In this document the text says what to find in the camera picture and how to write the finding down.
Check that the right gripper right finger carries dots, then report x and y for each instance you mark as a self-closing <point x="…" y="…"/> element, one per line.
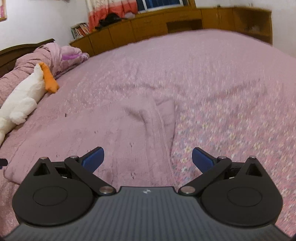
<point x="234" y="193"/>

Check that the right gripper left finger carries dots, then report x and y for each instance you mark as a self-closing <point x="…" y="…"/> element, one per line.
<point x="58" y="193"/>

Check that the mauve knitted cardigan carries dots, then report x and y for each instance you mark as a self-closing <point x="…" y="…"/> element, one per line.
<point x="136" y="135"/>

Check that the white plush goose toy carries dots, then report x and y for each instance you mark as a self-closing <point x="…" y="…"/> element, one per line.
<point x="25" y="97"/>

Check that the pink floral bed sheet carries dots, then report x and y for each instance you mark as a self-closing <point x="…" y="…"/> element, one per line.
<point x="234" y="96"/>

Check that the dark wooden headboard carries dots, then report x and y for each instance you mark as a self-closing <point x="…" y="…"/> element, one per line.
<point x="9" y="56"/>

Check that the pink folded quilt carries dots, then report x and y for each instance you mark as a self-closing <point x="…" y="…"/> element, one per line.
<point x="49" y="53"/>

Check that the purple pillow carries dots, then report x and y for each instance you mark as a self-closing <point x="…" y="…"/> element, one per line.
<point x="71" y="56"/>

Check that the row of books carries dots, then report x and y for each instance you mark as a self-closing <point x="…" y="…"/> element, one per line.
<point x="80" y="30"/>

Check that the wooden cabinet unit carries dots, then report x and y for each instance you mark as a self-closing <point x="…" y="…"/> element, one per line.
<point x="250" y="21"/>

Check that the red floral curtain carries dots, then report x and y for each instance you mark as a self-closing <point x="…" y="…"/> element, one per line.
<point x="100" y="9"/>

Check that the black garment on cabinet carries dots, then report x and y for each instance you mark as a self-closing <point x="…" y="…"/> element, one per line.
<point x="110" y="19"/>

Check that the window with blue glass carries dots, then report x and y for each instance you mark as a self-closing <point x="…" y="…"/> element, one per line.
<point x="149" y="5"/>

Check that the framed wall picture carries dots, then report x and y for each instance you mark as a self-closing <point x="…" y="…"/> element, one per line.
<point x="3" y="16"/>

